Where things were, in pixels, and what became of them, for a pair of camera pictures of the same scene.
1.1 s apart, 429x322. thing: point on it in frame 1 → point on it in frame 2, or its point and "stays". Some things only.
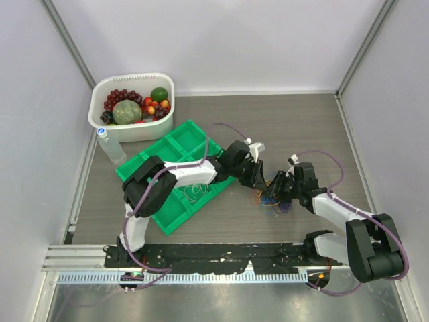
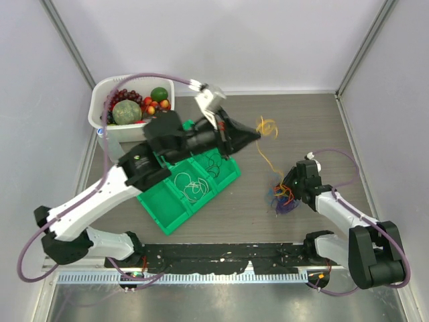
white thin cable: x=194 y=192 stays
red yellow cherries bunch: x=149 y=106 stays
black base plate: x=212 y=258 stays
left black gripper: x=259 y=182 → x=231 y=135
